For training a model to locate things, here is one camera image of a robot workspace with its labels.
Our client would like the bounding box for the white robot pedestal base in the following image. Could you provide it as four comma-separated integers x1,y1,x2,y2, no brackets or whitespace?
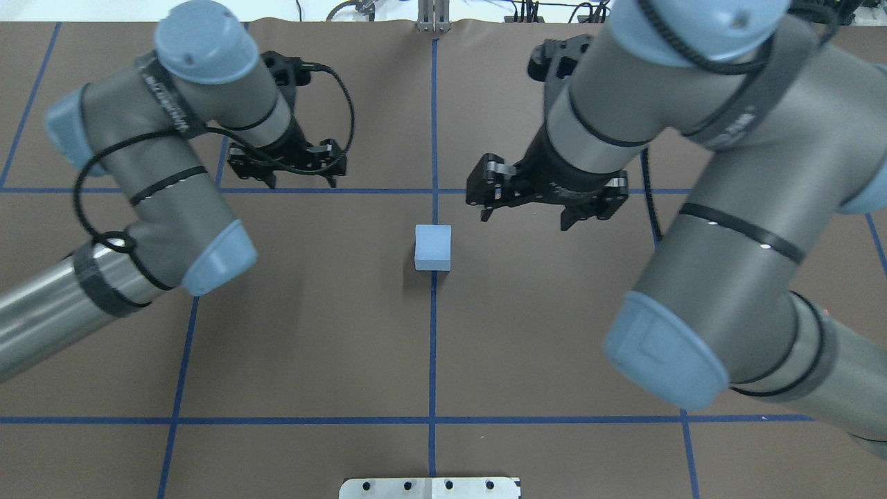
338,476,522,498

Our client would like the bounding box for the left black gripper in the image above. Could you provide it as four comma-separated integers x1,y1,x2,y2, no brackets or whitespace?
227,124,346,189

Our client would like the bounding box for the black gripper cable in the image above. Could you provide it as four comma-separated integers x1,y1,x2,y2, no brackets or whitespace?
634,0,843,250
72,61,357,254

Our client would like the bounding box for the light blue foam block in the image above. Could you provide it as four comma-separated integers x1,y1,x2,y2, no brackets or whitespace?
413,225,453,272

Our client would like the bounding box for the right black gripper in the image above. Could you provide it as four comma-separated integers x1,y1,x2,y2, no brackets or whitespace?
466,128,629,231

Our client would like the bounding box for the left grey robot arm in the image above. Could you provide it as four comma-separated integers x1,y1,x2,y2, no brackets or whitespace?
2,1,349,381

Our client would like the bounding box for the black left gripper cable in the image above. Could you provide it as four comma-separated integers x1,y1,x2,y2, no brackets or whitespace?
72,61,357,254

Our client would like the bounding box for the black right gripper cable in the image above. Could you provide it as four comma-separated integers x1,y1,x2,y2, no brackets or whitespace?
634,0,843,250

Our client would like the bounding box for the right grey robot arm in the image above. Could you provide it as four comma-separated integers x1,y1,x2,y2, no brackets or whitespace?
466,1,886,457

